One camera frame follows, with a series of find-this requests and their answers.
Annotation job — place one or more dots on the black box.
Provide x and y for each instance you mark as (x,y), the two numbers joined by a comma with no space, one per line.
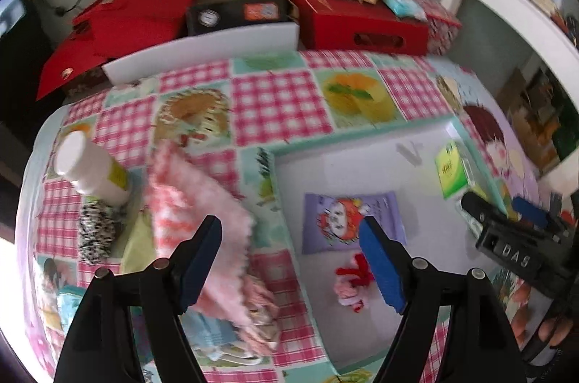
(226,16)

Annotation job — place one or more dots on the purple face mask packet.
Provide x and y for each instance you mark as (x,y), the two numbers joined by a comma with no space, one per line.
(334,220)

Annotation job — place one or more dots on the cardboard boxes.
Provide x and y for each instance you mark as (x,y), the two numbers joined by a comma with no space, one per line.
(533,102)

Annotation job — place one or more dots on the white board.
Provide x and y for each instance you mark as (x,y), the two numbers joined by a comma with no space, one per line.
(203,48)

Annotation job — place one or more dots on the person's right hand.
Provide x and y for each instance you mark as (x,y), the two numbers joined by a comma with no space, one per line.
(549,331)

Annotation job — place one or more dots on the blue face mask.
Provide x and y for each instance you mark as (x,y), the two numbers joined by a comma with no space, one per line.
(210,331)

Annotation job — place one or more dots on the leopard print scrunchie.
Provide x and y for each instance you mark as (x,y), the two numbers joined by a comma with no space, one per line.
(97,233)

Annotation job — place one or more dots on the red box with slot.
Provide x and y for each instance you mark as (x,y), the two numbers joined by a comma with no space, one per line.
(343,21)

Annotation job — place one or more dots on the yellow-green cloth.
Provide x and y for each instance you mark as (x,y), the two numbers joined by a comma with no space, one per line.
(138,247)

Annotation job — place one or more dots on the pink checked tablecloth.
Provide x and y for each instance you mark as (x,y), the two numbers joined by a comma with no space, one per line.
(271,93)

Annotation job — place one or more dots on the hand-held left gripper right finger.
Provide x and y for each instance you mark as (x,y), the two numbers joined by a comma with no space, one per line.
(382,270)

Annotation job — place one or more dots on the white tray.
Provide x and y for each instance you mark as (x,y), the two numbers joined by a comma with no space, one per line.
(407,184)

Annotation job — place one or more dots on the wet wipes pack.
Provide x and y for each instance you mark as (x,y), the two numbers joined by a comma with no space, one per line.
(402,3)

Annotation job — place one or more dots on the dark floral box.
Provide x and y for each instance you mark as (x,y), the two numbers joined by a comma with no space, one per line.
(88,82)

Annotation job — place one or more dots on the green tissue pack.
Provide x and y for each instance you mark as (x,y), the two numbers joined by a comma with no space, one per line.
(452,170)

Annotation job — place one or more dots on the black leather furniture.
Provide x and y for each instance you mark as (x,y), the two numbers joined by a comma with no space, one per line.
(27,48)

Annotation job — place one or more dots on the white plastic bottle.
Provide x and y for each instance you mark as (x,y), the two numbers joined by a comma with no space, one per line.
(90,170)

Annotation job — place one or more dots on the pink white knitted towel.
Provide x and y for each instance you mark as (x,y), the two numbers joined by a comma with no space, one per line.
(194,197)

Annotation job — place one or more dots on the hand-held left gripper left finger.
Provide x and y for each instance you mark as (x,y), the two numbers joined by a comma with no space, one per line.
(201,265)

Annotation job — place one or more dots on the red patterned box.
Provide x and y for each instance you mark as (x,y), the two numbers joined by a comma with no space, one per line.
(441,30)

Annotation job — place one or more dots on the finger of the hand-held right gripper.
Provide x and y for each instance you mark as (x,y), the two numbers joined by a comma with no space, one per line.
(531,213)
(479,206)

